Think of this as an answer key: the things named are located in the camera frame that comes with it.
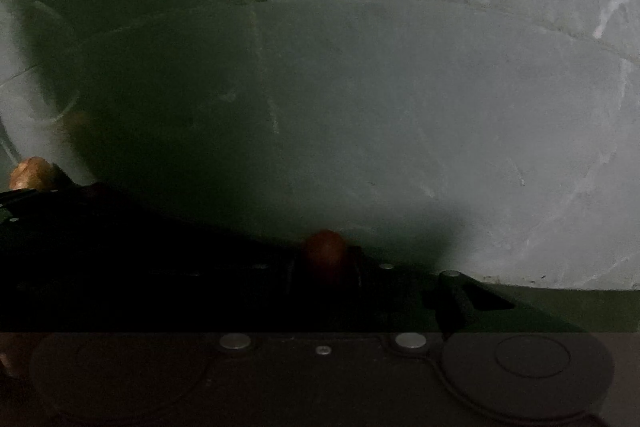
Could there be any red cherry fruit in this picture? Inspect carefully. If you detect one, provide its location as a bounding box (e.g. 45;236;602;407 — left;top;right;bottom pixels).
306;230;346;265

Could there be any black table mat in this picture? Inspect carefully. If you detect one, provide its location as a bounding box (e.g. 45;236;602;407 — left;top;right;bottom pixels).
1;180;568;337

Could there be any red-yellow apple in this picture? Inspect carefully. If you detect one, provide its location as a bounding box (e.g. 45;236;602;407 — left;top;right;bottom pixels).
9;157;55;191

